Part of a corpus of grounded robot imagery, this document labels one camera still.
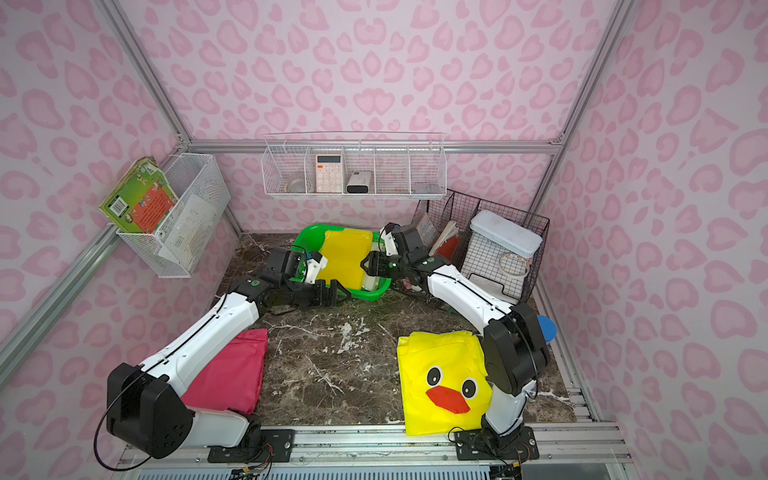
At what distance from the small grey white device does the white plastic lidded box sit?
13.9 inches

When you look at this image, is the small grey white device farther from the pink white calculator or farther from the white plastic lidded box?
the white plastic lidded box

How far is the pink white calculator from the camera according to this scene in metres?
0.95

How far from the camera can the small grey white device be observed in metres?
0.90

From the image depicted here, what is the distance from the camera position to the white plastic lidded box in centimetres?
83

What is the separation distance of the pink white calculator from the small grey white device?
0.16 feet

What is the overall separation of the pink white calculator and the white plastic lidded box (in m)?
0.46
